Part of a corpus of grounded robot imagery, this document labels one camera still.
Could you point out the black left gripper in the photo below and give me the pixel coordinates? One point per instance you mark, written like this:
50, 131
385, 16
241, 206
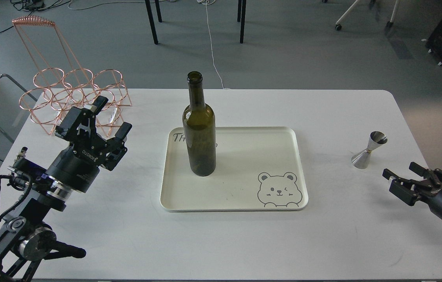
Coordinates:
78, 165

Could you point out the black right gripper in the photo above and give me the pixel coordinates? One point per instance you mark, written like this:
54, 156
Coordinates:
408, 190

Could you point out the steel double jigger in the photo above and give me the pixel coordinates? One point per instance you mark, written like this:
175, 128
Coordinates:
361, 160

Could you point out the dark green wine bottle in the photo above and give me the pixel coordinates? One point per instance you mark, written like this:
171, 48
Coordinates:
199, 128

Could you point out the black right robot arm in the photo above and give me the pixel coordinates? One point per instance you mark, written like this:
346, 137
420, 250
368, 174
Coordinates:
425, 193

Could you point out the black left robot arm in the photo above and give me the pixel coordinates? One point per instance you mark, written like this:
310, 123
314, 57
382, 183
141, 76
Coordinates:
29, 192

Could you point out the cream bear serving tray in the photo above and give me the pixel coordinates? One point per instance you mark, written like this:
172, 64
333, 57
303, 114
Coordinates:
257, 169

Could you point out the copper wire bottle rack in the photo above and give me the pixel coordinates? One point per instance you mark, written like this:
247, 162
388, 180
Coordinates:
58, 88

